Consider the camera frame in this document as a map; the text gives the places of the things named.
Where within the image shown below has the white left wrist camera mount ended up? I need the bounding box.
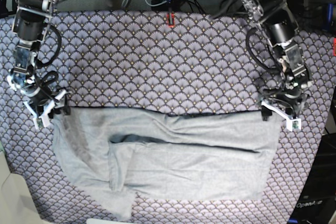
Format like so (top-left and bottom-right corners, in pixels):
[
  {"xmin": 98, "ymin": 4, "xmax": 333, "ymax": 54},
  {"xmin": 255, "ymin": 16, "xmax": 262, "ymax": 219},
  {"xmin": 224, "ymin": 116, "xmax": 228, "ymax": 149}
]
[{"xmin": 261, "ymin": 101, "xmax": 302, "ymax": 132}]

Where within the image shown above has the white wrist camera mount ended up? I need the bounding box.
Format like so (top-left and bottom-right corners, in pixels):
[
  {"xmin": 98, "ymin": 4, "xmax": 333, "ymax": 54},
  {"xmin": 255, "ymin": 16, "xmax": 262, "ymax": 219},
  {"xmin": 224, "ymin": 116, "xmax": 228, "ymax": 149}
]
[
  {"xmin": 261, "ymin": 101, "xmax": 302, "ymax": 132},
  {"xmin": 23, "ymin": 88, "xmax": 71, "ymax": 130}
]

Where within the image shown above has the light grey T-shirt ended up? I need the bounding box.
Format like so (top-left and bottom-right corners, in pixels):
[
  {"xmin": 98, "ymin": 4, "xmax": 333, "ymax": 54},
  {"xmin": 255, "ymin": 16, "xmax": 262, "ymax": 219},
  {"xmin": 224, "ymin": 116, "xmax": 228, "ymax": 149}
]
[{"xmin": 53, "ymin": 108, "xmax": 282, "ymax": 221}]

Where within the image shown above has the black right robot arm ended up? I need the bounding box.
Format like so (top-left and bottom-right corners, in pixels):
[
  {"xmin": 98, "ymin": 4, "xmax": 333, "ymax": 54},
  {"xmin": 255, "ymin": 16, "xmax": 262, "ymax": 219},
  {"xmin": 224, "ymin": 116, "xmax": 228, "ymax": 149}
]
[{"xmin": 7, "ymin": 0, "xmax": 68, "ymax": 125}]

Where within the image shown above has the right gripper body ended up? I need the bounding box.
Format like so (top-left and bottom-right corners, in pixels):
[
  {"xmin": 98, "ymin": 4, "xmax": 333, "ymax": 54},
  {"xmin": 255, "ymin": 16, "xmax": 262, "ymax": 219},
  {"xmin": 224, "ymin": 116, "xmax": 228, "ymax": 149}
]
[{"xmin": 22, "ymin": 84, "xmax": 62, "ymax": 114}]

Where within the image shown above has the black OpenArm box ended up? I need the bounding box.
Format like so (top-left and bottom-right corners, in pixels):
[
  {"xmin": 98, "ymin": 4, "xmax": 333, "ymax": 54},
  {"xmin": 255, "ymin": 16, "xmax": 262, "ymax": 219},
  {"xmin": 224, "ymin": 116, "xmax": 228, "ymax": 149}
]
[{"xmin": 287, "ymin": 133, "xmax": 335, "ymax": 223}]

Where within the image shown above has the patterned fan-print tablecloth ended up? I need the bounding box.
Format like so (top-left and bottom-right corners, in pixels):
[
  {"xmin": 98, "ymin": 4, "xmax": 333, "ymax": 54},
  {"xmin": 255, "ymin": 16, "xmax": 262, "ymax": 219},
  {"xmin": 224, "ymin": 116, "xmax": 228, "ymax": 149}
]
[{"xmin": 1, "ymin": 11, "xmax": 335, "ymax": 223}]

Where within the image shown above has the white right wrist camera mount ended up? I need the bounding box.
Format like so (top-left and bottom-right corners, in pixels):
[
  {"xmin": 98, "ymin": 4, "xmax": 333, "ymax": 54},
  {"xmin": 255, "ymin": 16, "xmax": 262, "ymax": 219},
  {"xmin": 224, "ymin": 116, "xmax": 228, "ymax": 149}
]
[{"xmin": 23, "ymin": 88, "xmax": 71, "ymax": 130}]

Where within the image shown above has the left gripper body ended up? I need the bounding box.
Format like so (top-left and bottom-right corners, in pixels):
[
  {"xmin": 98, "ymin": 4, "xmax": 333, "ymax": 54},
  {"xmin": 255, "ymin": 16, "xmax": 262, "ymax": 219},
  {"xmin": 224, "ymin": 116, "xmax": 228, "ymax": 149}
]
[{"xmin": 264, "ymin": 88, "xmax": 307, "ymax": 116}]

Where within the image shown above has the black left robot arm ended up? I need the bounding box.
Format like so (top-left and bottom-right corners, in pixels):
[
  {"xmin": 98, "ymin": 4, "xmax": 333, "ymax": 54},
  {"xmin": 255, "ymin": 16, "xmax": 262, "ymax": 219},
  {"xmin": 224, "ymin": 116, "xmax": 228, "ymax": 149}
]
[{"xmin": 241, "ymin": 0, "xmax": 312, "ymax": 122}]

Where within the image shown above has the white plastic bin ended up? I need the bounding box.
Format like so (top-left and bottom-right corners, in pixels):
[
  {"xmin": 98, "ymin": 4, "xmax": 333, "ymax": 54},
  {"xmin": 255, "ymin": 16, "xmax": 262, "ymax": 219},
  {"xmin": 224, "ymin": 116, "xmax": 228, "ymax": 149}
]
[{"xmin": 1, "ymin": 152, "xmax": 43, "ymax": 223}]

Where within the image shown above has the red table clamp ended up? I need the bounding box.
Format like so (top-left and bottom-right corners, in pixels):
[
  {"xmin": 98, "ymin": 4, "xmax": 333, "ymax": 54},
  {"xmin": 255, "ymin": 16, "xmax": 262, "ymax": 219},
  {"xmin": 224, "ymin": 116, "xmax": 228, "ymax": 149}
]
[{"xmin": 167, "ymin": 12, "xmax": 175, "ymax": 28}]

